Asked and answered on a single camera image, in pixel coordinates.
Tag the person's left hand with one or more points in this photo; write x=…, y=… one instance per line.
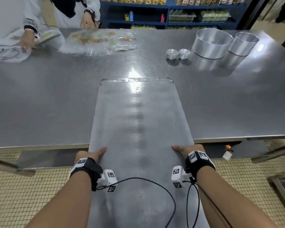
x=85, y=154

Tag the person's right hand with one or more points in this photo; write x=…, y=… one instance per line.
x=192, y=147

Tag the person's right thumb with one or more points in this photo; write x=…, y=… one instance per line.
x=179, y=148

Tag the person's left thumb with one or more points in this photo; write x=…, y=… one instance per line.
x=101, y=151

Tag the large metal baking tray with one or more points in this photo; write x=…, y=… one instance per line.
x=140, y=130

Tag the person's right forearm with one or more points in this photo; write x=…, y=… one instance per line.
x=225, y=199

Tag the person's left forearm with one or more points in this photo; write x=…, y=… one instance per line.
x=66, y=201

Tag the white tag with orange clip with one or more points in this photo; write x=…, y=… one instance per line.
x=227, y=154

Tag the metal table lower shelf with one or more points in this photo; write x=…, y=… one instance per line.
x=49, y=157

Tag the metal table brace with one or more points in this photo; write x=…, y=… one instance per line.
x=9, y=167
x=275, y=153

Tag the small clear bowl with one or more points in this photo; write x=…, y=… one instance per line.
x=184, y=53
x=172, y=54

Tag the pile of clear plastic bags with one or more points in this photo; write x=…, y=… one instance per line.
x=99, y=42

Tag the large round metal cake pan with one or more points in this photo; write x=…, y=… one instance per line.
x=211, y=43

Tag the medium round metal cake pan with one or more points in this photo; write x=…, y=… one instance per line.
x=243, y=43

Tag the red bottle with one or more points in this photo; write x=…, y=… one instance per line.
x=162, y=18

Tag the white printed plastic bag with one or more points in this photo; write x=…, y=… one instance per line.
x=7, y=53

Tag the stack of green packets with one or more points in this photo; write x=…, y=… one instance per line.
x=215, y=15

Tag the blue bottle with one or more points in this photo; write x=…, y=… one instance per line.
x=131, y=16

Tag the blue shelf unit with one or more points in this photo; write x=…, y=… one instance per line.
x=171, y=7

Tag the row of beige packets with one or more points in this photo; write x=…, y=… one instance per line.
x=209, y=0

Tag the white wrist camera with markers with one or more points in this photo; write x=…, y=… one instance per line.
x=108, y=178
x=179, y=176

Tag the metal frame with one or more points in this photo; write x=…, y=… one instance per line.
x=281, y=189

